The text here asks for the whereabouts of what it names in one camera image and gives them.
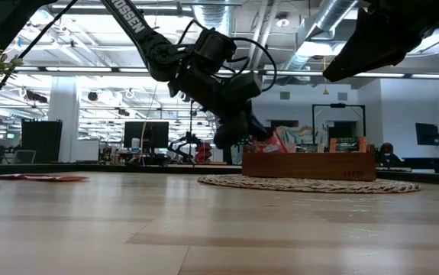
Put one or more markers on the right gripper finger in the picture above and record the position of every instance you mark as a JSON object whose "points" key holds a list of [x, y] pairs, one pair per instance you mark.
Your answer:
{"points": [[372, 49]]}

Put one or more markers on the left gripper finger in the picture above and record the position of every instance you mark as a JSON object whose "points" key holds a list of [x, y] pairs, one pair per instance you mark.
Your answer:
{"points": [[230, 133], [260, 128]]}

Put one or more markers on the red strawberry tea packet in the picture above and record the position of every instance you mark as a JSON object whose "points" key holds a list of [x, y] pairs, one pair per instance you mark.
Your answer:
{"points": [[270, 146], [13, 176]]}

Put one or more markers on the beige vanilla apple tea packet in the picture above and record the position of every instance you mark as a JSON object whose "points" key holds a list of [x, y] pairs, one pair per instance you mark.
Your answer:
{"points": [[307, 135]]}

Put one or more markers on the wooden three-compartment tray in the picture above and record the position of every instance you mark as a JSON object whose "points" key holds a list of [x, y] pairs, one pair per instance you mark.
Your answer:
{"points": [[307, 166]]}

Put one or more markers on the orange peach tea packet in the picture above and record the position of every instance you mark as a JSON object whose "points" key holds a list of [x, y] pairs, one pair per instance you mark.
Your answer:
{"points": [[66, 178], [350, 145]]}

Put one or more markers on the black background robot arm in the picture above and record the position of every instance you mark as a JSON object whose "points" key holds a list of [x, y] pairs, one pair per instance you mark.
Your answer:
{"points": [[183, 147]]}

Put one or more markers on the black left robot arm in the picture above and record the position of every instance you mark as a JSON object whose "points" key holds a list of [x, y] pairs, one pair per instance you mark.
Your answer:
{"points": [[131, 23]]}

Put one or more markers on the red stacked stools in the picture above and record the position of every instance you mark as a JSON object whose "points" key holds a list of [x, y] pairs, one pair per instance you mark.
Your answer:
{"points": [[204, 153]]}

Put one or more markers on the round woven straw placemat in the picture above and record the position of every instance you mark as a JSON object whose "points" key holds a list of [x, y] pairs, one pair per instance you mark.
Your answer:
{"points": [[307, 185]]}

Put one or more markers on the dark desk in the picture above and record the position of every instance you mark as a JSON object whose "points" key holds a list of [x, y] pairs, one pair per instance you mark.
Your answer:
{"points": [[433, 162]]}

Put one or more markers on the white pillar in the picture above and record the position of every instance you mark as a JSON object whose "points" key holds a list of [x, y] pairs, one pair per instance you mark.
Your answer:
{"points": [[64, 122]]}

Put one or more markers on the black cabinet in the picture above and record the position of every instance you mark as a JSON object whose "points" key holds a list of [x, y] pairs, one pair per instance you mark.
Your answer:
{"points": [[41, 141]]}

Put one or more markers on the grey box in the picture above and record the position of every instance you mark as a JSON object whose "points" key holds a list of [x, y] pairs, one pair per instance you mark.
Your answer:
{"points": [[24, 156]]}

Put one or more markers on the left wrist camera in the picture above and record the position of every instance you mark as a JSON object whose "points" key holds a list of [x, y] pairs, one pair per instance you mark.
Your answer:
{"points": [[246, 86]]}

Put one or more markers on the large silver ventilation duct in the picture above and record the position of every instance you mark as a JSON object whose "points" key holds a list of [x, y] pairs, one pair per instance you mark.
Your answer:
{"points": [[330, 19]]}

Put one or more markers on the black rectangular frame stand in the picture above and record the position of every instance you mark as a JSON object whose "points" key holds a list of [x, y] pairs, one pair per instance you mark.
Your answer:
{"points": [[337, 105]]}

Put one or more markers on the small silver ventilation duct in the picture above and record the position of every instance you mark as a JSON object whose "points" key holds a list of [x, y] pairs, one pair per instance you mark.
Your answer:
{"points": [[213, 15]]}

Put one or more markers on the black aluminium table frame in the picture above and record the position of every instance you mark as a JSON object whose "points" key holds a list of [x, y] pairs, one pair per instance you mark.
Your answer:
{"points": [[89, 169]]}

